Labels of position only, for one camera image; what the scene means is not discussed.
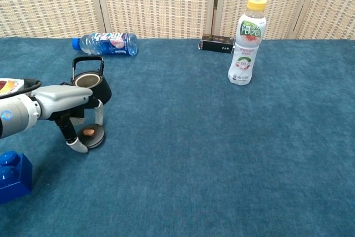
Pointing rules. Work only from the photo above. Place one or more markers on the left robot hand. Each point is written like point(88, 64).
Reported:
point(61, 96)

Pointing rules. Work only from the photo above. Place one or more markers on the small black lid orange knob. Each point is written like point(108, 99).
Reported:
point(95, 138)

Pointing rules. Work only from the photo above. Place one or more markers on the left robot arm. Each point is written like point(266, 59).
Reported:
point(16, 115)

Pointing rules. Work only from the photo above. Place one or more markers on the black cast iron teapot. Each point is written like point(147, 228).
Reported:
point(104, 90)

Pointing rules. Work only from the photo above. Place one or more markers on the white snack packet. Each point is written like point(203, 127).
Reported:
point(9, 87)

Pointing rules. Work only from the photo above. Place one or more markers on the blue cap water bottle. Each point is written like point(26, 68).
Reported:
point(111, 44)

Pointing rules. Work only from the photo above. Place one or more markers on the blue toy building block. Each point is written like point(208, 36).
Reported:
point(16, 182)

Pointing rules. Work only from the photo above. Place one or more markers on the woven bamboo folding screen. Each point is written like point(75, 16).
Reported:
point(155, 4)

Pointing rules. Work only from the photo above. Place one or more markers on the blue table cloth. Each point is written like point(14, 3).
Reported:
point(194, 151)

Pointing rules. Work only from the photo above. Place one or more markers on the small black carton box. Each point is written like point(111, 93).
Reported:
point(216, 46)

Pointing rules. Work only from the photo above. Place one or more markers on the yellow cap drink bottle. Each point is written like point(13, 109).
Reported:
point(244, 54)

